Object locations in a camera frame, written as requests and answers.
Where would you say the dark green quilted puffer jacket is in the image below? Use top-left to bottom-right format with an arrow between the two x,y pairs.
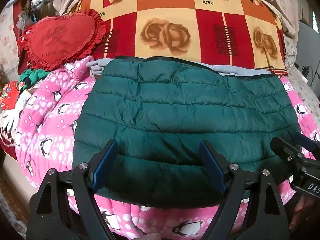
73,56 -> 300,209

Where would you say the person's right hand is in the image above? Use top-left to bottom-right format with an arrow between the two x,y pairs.
289,195 -> 319,232

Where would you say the grey cabinet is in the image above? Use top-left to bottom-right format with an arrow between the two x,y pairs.
296,21 -> 320,97

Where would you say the pink penguin print quilt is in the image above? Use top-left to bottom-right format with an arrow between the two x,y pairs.
15,56 -> 319,239

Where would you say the green ruffled cloth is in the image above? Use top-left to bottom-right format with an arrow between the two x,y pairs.
18,69 -> 49,91

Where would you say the red orange rose blanket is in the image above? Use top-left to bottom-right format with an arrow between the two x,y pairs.
74,0 -> 287,76

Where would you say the beige floral bedding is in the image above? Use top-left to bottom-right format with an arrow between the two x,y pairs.
217,0 -> 301,40

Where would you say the folded grey garment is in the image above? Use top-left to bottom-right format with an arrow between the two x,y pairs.
86,58 -> 272,77

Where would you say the red heart ruffled pillow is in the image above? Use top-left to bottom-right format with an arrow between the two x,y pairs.
18,9 -> 107,71

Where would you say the black charger with cable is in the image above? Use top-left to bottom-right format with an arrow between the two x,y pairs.
295,63 -> 312,83

